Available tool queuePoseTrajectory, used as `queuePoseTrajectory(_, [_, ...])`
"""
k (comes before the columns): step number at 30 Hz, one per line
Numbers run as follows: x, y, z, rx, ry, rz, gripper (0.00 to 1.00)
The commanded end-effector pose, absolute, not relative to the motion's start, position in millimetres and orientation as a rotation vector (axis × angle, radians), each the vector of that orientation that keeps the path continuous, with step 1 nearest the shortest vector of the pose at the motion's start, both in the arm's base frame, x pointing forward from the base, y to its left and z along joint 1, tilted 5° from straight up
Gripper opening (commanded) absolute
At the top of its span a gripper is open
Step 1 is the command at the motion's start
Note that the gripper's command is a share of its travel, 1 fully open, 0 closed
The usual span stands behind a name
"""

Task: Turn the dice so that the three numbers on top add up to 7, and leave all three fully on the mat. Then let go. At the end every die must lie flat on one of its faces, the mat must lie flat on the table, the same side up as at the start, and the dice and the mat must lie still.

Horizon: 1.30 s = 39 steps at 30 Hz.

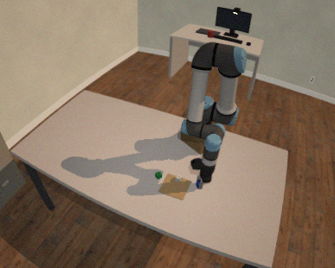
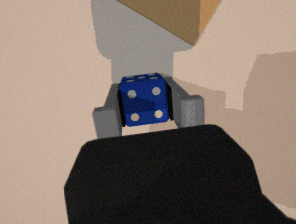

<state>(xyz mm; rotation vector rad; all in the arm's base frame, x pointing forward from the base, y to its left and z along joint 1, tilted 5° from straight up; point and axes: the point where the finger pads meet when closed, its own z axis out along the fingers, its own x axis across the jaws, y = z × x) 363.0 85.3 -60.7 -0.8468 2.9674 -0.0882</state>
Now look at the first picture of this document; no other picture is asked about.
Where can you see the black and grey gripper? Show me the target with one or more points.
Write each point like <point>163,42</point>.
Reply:
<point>206,170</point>

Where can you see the beige die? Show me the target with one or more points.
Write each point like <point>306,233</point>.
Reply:
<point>178,177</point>

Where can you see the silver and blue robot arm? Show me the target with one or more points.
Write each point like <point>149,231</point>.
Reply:
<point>230,62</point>

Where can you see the green die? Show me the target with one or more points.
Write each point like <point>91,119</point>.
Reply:
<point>158,175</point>

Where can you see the tan square mat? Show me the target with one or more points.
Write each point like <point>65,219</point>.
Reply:
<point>175,189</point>

